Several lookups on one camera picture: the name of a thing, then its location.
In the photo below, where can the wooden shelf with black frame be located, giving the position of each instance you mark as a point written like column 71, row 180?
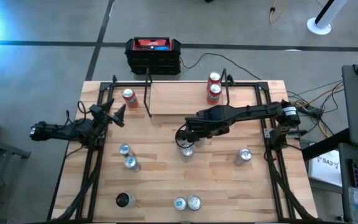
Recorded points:
column 179, row 99

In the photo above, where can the white printed paper sheet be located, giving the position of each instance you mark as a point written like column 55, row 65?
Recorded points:
column 325, row 169

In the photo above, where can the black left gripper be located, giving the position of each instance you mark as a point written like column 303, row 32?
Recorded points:
column 99, row 123

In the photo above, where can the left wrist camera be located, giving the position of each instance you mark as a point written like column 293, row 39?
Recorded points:
column 95, row 110

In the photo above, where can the white tower fan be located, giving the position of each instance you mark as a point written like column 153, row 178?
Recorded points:
column 319, row 26

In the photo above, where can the metal frame bracket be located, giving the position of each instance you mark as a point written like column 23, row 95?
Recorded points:
column 114, row 79

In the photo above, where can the red black portable radio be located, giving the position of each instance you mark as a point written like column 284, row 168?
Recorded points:
column 152, row 59

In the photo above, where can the white Celsius can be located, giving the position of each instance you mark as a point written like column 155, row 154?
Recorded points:
column 123, row 200

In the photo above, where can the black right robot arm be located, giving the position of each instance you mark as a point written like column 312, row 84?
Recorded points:
column 253, row 110

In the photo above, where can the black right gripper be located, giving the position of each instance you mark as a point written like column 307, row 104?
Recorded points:
column 210, row 121

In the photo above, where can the black aluminium table frame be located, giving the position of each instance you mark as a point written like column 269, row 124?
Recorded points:
column 129, row 84

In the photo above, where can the blue silver Red Bull can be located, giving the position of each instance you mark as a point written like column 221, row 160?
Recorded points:
column 125, row 150
column 131, row 162
column 180, row 203

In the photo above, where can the orange Fanta can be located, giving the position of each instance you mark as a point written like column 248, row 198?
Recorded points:
column 130, row 100

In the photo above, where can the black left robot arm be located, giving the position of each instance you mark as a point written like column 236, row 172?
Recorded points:
column 57, row 130

